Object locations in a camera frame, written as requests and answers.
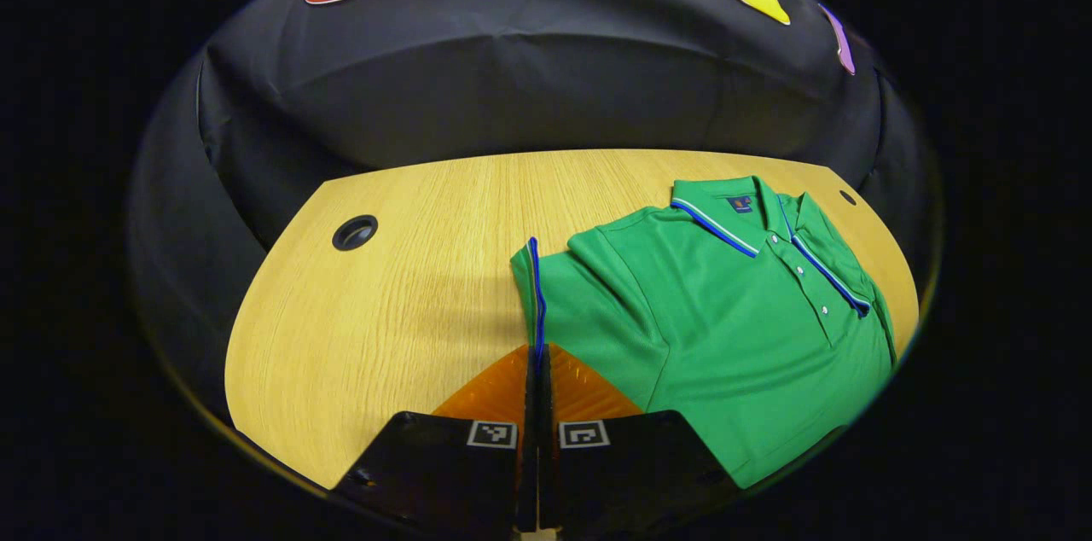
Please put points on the black backdrop cloth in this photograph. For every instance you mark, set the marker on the black backdrop cloth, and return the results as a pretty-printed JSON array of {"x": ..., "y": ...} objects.
[{"x": 529, "y": 80}]

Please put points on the green T-shirt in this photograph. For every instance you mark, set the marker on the green T-shirt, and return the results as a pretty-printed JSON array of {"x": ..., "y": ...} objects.
[{"x": 725, "y": 336}]

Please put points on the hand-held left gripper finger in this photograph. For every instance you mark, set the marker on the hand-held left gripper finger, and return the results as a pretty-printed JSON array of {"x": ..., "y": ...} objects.
[
  {"x": 529, "y": 481},
  {"x": 550, "y": 481}
]

